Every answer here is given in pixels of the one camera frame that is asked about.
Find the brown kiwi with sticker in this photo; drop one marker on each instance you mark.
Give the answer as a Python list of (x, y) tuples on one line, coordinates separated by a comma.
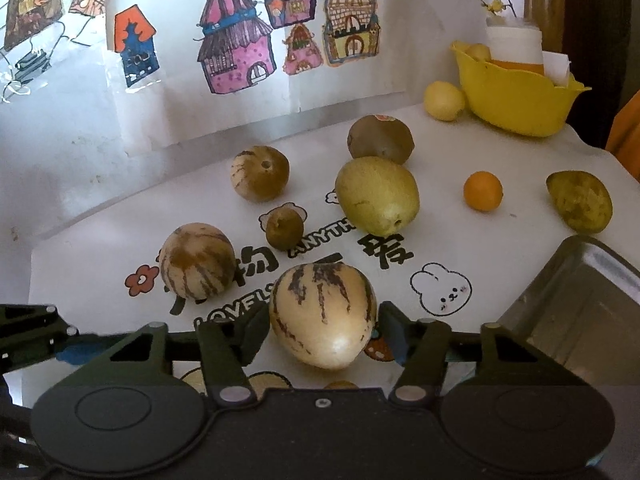
[(380, 135)]

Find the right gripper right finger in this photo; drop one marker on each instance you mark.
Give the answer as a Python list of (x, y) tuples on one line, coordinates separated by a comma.
[(421, 349)]

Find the white cup in bowl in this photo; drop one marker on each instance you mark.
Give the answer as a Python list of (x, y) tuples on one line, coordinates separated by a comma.
[(515, 44)]

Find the round striped melon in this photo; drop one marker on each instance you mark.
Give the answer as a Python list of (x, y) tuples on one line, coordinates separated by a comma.
[(260, 173), (197, 261)]

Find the yellow lemon by bowl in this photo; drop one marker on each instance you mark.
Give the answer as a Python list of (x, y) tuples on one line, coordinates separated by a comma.
[(444, 101)]

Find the small orange tangerine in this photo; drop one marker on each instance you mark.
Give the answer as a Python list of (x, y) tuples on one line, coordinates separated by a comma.
[(483, 191)]

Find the house drawings paper poster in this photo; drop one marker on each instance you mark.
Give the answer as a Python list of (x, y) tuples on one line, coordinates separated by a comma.
[(181, 69)]

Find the large striped pepino melon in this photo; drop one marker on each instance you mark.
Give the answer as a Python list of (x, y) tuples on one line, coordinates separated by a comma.
[(323, 313)]

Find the yellow plastic bowl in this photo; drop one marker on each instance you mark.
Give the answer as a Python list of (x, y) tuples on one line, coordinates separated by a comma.
[(517, 101)]

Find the large green pear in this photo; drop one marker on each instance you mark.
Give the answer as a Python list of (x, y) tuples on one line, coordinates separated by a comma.
[(377, 195)]

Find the metal tray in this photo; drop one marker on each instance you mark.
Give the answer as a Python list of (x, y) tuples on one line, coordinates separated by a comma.
[(582, 310)]

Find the small brown fruit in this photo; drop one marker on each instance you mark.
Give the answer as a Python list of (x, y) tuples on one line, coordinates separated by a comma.
[(285, 229)]

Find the spotted green-brown pear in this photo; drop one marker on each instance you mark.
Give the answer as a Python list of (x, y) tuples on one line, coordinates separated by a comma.
[(581, 200)]

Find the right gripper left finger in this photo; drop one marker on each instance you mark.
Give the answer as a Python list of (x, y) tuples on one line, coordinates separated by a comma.
[(226, 347)]

